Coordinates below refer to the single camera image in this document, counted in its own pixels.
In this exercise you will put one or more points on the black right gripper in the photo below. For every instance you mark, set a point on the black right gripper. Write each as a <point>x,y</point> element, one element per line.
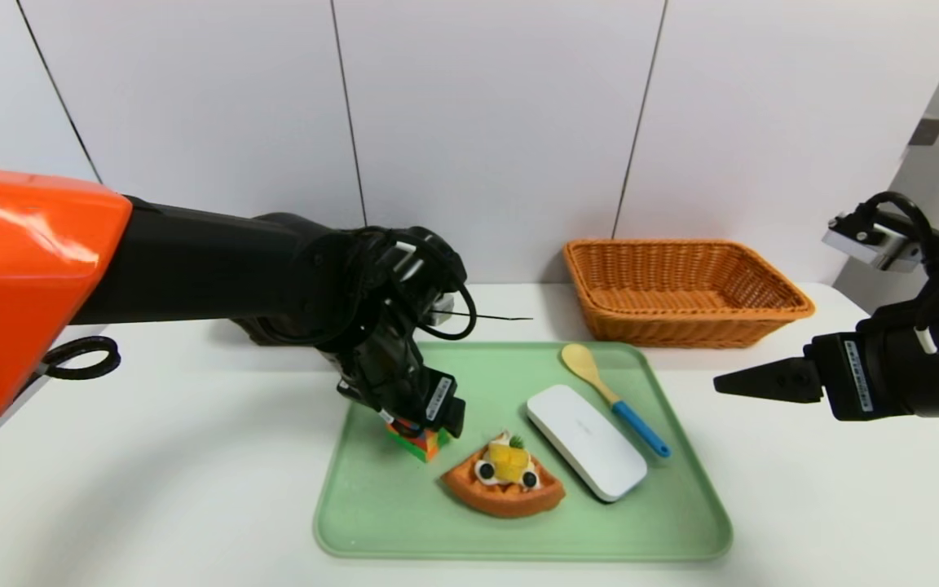
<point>848,373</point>

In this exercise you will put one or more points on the toy waffle slice with fruit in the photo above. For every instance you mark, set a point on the toy waffle slice with fruit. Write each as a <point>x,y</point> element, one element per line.
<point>502,493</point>

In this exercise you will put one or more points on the orange wicker basket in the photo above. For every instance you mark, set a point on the orange wicker basket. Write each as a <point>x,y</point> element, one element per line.
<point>681,330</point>

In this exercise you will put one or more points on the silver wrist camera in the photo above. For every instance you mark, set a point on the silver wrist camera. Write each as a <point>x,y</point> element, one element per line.
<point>869,240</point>
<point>434,308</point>

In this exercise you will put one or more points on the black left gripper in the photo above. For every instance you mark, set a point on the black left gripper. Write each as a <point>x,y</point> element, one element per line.
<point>438,398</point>

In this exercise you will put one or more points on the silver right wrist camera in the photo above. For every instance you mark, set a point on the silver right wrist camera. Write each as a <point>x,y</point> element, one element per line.
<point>869,240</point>

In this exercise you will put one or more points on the dark grey wall bracket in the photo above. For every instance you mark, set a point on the dark grey wall bracket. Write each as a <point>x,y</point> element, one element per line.
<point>926,132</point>

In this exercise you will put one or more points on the light green plastic tray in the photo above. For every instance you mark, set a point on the light green plastic tray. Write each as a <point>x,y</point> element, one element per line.
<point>404,522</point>

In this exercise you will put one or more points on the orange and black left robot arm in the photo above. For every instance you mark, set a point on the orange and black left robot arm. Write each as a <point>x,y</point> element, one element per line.
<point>192,261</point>

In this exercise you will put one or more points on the multicoloured puzzle cube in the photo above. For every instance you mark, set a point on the multicoloured puzzle cube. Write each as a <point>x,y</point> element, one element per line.
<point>416,444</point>

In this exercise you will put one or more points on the dark brown wicker basket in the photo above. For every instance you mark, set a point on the dark brown wicker basket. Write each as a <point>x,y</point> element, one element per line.
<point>274,334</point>

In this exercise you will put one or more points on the white oblong case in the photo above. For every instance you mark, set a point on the white oblong case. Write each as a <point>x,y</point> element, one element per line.
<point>588,444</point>

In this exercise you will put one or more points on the thin black zip tie tail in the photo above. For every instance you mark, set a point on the thin black zip tie tail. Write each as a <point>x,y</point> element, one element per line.
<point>502,316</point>

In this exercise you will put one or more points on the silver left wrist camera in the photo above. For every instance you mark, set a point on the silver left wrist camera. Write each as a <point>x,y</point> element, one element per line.
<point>434,308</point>

